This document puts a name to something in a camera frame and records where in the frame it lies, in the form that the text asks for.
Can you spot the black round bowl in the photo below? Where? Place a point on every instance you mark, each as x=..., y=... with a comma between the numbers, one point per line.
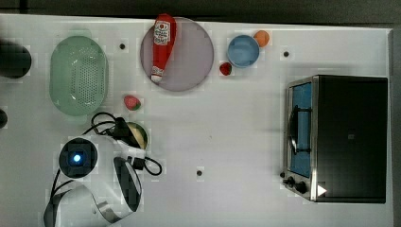
x=15, y=60
x=3, y=119

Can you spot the orange plush fruit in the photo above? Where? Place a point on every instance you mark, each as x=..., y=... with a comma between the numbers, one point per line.
x=262, y=37

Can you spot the black round bowl left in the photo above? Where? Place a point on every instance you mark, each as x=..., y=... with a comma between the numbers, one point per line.
x=3, y=119

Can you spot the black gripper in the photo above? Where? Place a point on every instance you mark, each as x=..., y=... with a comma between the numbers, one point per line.
x=122, y=132

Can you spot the green perforated colander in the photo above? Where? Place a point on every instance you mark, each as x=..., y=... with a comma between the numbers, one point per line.
x=79, y=73

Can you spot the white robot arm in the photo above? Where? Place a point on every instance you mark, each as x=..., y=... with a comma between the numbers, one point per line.
x=101, y=173

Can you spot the blue bowl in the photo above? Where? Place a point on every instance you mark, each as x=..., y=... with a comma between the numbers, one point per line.
x=243, y=51

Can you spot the red plush ketchup bottle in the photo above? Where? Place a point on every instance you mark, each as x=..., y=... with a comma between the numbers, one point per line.
x=164, y=36

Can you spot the pink plush strawberry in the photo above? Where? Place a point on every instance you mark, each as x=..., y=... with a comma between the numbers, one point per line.
x=132, y=103

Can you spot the small red plush strawberry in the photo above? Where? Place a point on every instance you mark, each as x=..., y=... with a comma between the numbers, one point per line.
x=225, y=69

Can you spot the black silver toaster oven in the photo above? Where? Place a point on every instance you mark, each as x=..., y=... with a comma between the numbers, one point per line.
x=337, y=139

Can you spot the grey round plate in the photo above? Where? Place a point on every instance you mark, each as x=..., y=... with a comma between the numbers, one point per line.
x=191, y=59

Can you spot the peeled plush banana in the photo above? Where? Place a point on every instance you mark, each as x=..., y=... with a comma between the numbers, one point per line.
x=137, y=135

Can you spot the green mug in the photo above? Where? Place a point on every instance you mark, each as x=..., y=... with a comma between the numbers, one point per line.
x=133, y=144

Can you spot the black round bowl top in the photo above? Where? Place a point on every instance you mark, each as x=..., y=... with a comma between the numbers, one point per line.
x=15, y=60

